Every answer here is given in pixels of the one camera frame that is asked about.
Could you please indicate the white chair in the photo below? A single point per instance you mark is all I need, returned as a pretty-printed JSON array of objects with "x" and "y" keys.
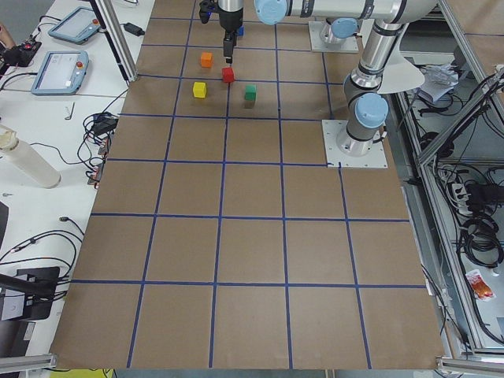
[{"x": 399, "y": 75}]

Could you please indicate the far blue teach pendant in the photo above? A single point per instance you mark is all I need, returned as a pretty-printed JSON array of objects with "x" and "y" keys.
[{"x": 77, "y": 27}]

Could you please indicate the white cardboard tube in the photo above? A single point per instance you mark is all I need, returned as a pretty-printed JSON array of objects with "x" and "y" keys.
[{"x": 26, "y": 159}]

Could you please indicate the allen key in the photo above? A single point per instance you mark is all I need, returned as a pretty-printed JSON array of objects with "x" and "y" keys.
[{"x": 69, "y": 110}]

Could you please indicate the yellow wooden block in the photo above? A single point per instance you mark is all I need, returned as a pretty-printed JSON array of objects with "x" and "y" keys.
[{"x": 199, "y": 90}]

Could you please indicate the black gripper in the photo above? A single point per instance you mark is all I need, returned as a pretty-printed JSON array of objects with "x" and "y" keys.
[{"x": 229, "y": 20}]

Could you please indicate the aluminium frame post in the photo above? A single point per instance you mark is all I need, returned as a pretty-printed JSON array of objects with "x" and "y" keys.
[{"x": 107, "y": 18}]

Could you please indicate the near blue teach pendant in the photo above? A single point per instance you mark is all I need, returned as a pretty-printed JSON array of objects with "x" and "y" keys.
[{"x": 61, "y": 73}]

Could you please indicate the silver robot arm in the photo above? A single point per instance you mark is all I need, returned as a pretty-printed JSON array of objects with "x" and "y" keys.
[
  {"x": 367, "y": 109},
  {"x": 389, "y": 17}
]

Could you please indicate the blue teach pendant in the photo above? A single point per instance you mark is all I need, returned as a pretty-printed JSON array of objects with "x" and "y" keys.
[
  {"x": 77, "y": 27},
  {"x": 61, "y": 73}
]

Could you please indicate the red wooden block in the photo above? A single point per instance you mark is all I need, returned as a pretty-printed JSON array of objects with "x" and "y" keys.
[{"x": 227, "y": 74}]

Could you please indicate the green wooden block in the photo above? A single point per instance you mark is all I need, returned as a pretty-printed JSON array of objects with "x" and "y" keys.
[{"x": 250, "y": 92}]

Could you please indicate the black power adapter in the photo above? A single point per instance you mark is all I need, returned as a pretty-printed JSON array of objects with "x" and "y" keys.
[{"x": 133, "y": 29}]

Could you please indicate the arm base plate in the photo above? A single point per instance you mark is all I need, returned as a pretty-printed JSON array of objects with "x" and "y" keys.
[
  {"x": 344, "y": 152},
  {"x": 322, "y": 40}
]

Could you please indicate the orange wooden block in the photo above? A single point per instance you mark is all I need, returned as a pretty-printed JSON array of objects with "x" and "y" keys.
[{"x": 206, "y": 60}]

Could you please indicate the red snack packet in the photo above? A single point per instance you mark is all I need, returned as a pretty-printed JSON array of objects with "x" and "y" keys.
[{"x": 476, "y": 281}]

